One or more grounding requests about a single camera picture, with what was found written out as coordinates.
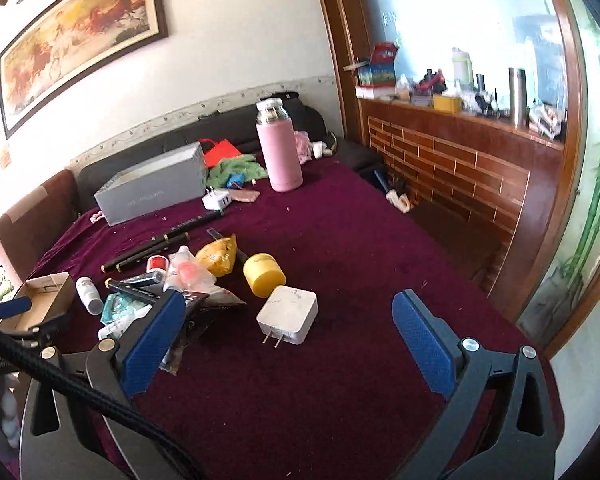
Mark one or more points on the small blue plastic piece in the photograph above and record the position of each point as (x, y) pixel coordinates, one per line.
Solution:
(236, 180)

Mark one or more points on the colourful gift box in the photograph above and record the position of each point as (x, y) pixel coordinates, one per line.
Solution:
(377, 67)

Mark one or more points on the framed horse painting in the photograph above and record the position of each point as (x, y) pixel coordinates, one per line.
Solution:
(80, 35)

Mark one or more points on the pink flat case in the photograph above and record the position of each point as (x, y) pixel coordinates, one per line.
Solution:
(245, 195)

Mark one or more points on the black marker orange tip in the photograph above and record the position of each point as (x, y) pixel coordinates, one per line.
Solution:
(145, 252)

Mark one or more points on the black pen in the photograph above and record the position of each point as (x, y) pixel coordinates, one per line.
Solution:
(242, 256)

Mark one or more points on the white bottle red label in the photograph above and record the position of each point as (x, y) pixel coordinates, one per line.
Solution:
(156, 263)

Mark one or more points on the red bag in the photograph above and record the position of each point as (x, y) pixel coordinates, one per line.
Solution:
(220, 152)

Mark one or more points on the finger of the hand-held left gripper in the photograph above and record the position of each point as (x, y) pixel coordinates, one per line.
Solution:
(12, 308)
(42, 329)

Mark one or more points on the purple tablecloth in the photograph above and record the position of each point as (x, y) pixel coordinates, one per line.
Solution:
(355, 240)

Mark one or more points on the black snack packet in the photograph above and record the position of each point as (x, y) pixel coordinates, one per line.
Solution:
(220, 301)

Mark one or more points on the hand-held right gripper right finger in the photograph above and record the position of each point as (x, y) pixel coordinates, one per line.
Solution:
(425, 345)

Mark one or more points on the green cloth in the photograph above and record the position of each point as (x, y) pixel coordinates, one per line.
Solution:
(235, 166)

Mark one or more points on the white bottle green print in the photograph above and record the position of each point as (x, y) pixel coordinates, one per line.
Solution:
(117, 329)

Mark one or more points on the small white bottle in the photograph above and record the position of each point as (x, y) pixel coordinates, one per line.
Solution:
(87, 295)

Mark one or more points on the yellow box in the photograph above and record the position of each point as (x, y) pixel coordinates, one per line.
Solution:
(447, 104)

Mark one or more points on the red black item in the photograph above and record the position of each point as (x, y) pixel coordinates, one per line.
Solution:
(431, 82)

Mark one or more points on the yellow jar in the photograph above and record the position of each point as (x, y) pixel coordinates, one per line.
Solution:
(262, 274)

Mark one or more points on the teal cartoon tissue pack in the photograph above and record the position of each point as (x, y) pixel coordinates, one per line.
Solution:
(122, 306)

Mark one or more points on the steel thermos flask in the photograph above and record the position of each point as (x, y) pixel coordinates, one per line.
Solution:
(518, 97)

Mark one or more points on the pink thermos bottle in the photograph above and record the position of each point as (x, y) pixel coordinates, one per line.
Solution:
(280, 155)

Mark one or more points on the yellow snack packet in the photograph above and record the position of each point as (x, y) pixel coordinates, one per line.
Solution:
(217, 257)

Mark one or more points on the black marker green tip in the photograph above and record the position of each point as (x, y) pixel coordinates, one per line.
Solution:
(190, 224)

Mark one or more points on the wooden window frame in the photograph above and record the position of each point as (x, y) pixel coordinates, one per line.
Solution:
(337, 35)

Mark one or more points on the clear package orange contents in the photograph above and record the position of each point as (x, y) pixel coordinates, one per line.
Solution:
(195, 274)

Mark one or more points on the grey rectangular box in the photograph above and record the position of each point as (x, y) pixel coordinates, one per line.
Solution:
(150, 190)

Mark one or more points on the black sofa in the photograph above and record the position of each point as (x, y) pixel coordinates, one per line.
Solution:
(180, 132)

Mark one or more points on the brown armchair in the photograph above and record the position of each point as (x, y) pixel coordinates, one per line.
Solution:
(35, 210)

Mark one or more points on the pink cloth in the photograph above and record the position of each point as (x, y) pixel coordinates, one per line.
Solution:
(302, 145)

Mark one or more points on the wooden brick-pattern counter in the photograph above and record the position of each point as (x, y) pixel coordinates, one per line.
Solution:
(455, 170)

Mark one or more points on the white multi-port adapter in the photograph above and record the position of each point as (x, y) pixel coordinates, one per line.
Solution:
(217, 200)

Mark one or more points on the white charger plug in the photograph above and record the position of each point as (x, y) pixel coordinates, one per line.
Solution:
(286, 315)

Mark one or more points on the cardboard box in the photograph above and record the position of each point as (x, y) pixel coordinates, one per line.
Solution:
(50, 292)

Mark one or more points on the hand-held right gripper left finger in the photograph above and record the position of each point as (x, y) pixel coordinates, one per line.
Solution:
(145, 345)

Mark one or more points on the pile of snack packets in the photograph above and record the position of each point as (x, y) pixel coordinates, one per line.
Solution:
(547, 120)

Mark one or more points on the bamboo painted panel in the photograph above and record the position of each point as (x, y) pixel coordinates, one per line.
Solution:
(595, 160)

